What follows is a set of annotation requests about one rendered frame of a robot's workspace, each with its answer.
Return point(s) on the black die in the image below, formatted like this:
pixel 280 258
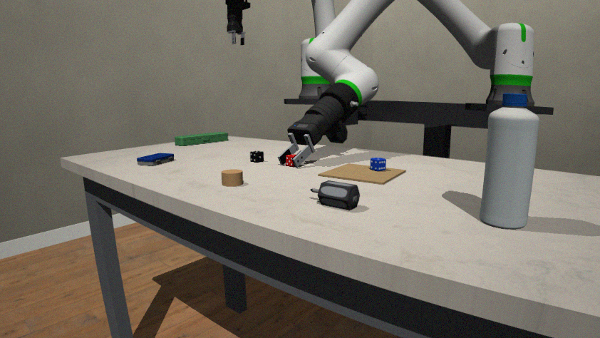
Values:
pixel 256 156

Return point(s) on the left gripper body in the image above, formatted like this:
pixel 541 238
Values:
pixel 325 117

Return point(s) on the tan flat mat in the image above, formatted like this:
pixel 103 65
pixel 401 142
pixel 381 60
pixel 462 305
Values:
pixel 362 173

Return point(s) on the blue die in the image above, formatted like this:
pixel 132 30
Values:
pixel 378 164

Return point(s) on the red die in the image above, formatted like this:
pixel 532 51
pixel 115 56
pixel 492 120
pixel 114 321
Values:
pixel 289 161

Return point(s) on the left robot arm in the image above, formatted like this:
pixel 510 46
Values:
pixel 507 49

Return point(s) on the white plastic bottle with blue cap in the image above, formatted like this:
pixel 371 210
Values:
pixel 509 166

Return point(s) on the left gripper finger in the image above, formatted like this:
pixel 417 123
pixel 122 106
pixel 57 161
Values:
pixel 290 150
pixel 303 154

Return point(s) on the tan cylinder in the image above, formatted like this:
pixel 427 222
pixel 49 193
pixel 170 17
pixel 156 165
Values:
pixel 231 178

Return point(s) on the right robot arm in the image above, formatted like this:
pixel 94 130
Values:
pixel 313 85

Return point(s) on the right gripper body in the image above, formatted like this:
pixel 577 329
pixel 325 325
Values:
pixel 234 14

